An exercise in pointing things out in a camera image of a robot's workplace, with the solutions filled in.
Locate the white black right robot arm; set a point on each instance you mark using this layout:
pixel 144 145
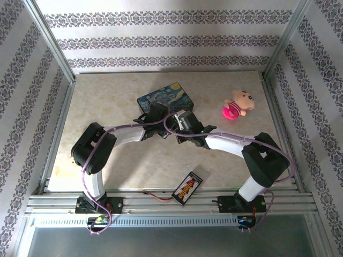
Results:
pixel 227 146

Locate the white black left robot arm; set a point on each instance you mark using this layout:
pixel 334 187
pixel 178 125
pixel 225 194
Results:
pixel 91 150

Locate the starry night tin box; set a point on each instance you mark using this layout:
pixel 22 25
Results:
pixel 171 93

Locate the pink plush toy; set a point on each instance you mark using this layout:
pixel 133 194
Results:
pixel 237 103

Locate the black connector board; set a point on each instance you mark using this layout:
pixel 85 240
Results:
pixel 187 187

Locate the wide aluminium mounting rails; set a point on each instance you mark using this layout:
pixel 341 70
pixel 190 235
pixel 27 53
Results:
pixel 150 207

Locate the grey metal sheet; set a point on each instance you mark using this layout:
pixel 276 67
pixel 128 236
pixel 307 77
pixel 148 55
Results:
pixel 171 243

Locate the thin aluminium frame rail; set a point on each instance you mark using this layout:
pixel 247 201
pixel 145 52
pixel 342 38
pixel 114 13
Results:
pixel 171 72

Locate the aluminium side rail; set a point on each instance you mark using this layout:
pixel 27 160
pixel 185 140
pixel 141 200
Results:
pixel 277 117
pixel 57 134

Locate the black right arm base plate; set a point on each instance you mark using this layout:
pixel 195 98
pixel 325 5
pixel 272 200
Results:
pixel 225 204

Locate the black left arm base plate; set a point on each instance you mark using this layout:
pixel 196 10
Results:
pixel 116 204

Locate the aluminium frame post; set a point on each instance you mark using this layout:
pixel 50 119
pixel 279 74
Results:
pixel 288 37
pixel 51 42

